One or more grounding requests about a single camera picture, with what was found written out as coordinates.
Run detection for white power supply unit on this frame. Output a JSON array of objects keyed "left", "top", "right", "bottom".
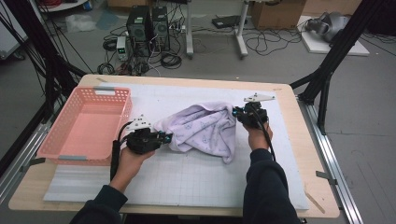
[{"left": 115, "top": 35, "right": 130, "bottom": 63}]

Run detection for clear plastic bag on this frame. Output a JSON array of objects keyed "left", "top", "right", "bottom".
[{"left": 64, "top": 13, "right": 97, "bottom": 34}]

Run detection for white desk frame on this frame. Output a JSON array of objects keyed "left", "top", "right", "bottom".
[{"left": 185, "top": 0, "right": 250, "bottom": 60}]

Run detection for person's right hand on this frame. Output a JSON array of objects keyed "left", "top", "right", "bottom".
[{"left": 244, "top": 119, "right": 275, "bottom": 151}]

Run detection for grey plastic shell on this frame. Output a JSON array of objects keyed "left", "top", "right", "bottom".
[{"left": 304, "top": 11, "right": 351, "bottom": 43}]

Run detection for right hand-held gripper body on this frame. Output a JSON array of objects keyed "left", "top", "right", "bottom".
[{"left": 239, "top": 92, "right": 276, "bottom": 130}]

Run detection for aluminium rail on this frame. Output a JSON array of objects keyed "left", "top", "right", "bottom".
[
  {"left": 297, "top": 94, "right": 364, "bottom": 224},
  {"left": 0, "top": 122, "right": 52, "bottom": 204}
]

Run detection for lilac printed towel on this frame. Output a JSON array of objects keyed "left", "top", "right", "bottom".
[{"left": 153, "top": 101, "right": 238, "bottom": 165}]

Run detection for coil of black cable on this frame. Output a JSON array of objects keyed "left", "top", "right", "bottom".
[
  {"left": 160, "top": 52, "right": 183, "bottom": 70},
  {"left": 96, "top": 62, "right": 116, "bottom": 76}
]

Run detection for large cardboard box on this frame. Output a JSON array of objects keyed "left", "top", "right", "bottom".
[{"left": 250, "top": 0, "right": 307, "bottom": 31}]

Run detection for person's left hand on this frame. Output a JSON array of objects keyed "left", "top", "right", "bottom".
[{"left": 109, "top": 146, "right": 156, "bottom": 194}]

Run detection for flat black box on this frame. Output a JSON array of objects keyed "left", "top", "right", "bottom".
[{"left": 211, "top": 14, "right": 248, "bottom": 30}]

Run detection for pink plastic basket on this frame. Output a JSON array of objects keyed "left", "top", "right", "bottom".
[{"left": 35, "top": 86, "right": 134, "bottom": 166}]

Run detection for grey metal bracket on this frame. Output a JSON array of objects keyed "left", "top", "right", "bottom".
[
  {"left": 20, "top": 157, "right": 47, "bottom": 174},
  {"left": 315, "top": 170, "right": 339, "bottom": 186}
]

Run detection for black metal stand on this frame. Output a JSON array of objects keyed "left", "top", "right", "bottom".
[
  {"left": 0, "top": 0, "right": 88, "bottom": 125},
  {"left": 289, "top": 0, "right": 387, "bottom": 136}
]

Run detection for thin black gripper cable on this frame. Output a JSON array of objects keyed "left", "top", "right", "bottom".
[{"left": 248, "top": 105, "right": 277, "bottom": 162}]

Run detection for white floor board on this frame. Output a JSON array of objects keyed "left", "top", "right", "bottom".
[{"left": 297, "top": 15, "right": 371, "bottom": 57}]

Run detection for white cabinet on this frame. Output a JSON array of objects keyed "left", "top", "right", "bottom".
[{"left": 0, "top": 6, "right": 29, "bottom": 60}]

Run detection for black computer tower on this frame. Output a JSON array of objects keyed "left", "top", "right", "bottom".
[
  {"left": 125, "top": 5, "right": 153, "bottom": 57},
  {"left": 150, "top": 6, "right": 172, "bottom": 52}
]

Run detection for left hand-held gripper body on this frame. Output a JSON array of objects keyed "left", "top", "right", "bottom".
[{"left": 125, "top": 113, "right": 163, "bottom": 156}]

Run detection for white foam mat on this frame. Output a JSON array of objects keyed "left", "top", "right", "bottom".
[{"left": 42, "top": 81, "right": 310, "bottom": 211}]

